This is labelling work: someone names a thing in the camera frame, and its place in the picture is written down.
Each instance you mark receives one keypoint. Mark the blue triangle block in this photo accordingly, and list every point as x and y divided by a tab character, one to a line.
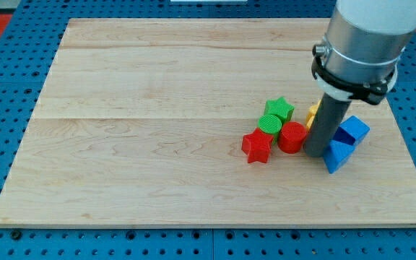
336	155

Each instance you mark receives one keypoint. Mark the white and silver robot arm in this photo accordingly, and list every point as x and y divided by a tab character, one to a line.
359	52

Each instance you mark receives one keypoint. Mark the yellow hexagon block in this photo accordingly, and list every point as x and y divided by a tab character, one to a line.
312	111

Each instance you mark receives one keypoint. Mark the red star block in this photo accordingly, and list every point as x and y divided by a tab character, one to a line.
257	146

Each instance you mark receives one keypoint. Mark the green cylinder block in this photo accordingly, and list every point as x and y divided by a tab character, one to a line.
270	124

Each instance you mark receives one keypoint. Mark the light wooden board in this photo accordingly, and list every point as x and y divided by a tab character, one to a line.
139	124

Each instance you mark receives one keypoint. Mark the green star block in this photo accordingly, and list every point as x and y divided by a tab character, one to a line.
279	108

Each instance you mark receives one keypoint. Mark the red cylinder block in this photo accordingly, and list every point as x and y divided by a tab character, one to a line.
291	137

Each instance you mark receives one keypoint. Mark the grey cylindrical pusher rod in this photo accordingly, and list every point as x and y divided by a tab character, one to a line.
328	117

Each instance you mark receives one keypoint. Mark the blue cube block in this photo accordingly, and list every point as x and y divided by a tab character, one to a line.
352	131

